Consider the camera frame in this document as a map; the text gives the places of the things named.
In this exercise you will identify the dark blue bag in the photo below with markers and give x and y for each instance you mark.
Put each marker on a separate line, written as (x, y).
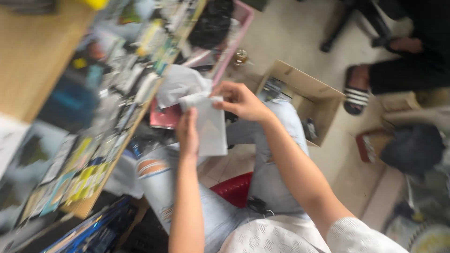
(413, 149)

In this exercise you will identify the yellow round object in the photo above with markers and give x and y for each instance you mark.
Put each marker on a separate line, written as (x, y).
(94, 3)

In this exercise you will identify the red plastic stool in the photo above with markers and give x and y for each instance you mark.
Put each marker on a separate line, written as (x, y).
(233, 189)

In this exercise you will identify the pink plastic basket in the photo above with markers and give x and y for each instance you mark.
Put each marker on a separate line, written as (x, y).
(228, 38)

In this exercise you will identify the black chair leg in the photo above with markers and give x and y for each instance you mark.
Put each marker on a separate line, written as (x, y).
(346, 24)

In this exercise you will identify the pink packet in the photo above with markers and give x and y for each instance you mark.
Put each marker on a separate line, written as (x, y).
(164, 117)

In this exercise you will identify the black striped slide sandal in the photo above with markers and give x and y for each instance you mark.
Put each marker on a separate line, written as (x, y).
(355, 95)

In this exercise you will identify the black key fob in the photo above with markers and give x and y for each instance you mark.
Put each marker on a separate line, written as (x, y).
(258, 205)

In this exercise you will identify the blue packaged box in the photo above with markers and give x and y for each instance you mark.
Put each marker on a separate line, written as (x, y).
(91, 228)

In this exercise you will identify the small glass jar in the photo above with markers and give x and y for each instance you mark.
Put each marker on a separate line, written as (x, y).
(241, 57)

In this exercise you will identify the light blue ripped jeans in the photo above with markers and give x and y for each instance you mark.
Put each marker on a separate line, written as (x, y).
(228, 175)

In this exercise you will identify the white plastic packet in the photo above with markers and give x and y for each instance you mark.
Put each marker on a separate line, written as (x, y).
(211, 126)

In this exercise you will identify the white crumpled plastic bag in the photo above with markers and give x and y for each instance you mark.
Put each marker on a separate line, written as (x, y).
(181, 84)

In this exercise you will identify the person's left fingers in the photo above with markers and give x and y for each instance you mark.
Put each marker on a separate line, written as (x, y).
(190, 117)

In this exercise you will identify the person's right hand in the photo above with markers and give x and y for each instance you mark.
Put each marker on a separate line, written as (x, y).
(242, 102)

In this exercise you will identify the white knit shirt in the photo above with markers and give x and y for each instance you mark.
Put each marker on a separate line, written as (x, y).
(309, 235)

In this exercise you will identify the open cardboard box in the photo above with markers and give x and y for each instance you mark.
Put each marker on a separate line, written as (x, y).
(306, 102)

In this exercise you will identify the person's left hand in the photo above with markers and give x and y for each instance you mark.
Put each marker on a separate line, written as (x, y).
(187, 133)

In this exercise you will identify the heap of packaged goods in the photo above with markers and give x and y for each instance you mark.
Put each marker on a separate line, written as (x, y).
(91, 105)

